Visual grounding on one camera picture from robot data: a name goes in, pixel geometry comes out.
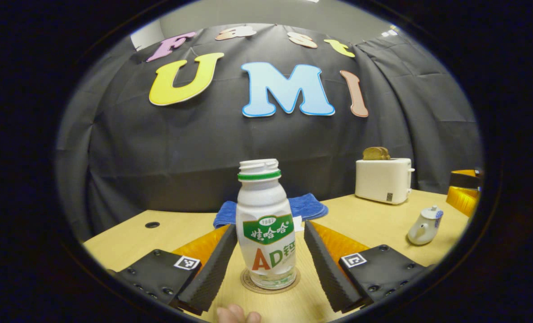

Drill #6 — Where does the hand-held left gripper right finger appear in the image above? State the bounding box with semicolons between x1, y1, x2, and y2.
303;220;428;314

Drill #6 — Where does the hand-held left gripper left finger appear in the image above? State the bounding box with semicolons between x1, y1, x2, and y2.
107;223;239;316

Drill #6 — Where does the round beige coaster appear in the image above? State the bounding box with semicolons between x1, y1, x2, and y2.
240;267;301;295

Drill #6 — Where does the white blue-flowered teacup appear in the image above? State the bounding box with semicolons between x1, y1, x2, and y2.
407;209;444;246

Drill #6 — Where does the white water bottle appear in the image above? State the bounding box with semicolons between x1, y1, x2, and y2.
236;158;297;290

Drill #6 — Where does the blue towel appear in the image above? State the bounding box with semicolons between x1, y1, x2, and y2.
213;193;329;229

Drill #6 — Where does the white toaster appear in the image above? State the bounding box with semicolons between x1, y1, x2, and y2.
355;157;415;205

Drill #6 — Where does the brown bread slice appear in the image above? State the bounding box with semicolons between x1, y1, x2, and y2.
362;146;391;161

